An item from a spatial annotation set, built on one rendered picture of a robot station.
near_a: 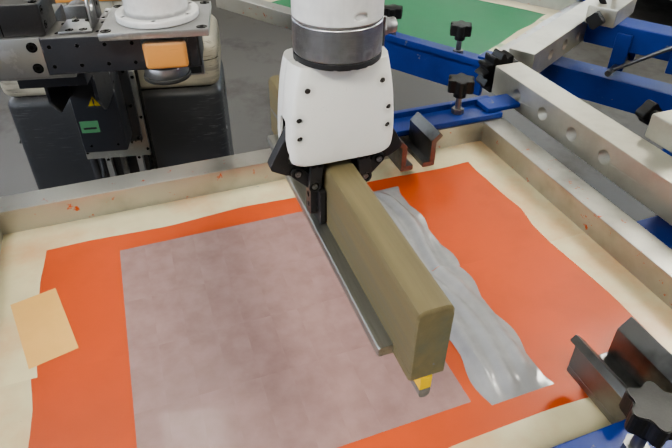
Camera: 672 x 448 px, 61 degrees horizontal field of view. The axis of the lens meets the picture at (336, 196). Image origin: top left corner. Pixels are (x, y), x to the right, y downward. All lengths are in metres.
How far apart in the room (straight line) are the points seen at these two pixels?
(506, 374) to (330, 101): 0.31
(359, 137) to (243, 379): 0.26
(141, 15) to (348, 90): 0.51
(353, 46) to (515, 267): 0.38
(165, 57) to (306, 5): 0.50
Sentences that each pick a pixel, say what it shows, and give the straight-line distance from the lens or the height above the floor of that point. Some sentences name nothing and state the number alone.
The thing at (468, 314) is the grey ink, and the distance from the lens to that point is 0.65.
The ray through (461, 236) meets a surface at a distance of 0.76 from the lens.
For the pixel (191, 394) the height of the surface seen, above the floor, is 0.96.
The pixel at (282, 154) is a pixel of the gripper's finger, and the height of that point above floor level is 1.16.
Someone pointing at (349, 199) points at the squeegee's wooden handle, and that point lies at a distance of 0.50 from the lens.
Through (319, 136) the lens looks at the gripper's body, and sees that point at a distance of 0.50.
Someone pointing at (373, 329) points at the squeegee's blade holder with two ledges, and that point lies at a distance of 0.48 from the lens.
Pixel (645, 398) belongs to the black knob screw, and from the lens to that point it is 0.50.
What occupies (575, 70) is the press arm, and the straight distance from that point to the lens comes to 1.37.
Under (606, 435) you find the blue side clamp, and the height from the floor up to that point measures 1.00.
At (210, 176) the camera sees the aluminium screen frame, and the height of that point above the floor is 0.98.
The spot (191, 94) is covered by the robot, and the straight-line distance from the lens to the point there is 1.57.
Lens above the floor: 1.43
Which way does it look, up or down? 36 degrees down
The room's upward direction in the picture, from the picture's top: straight up
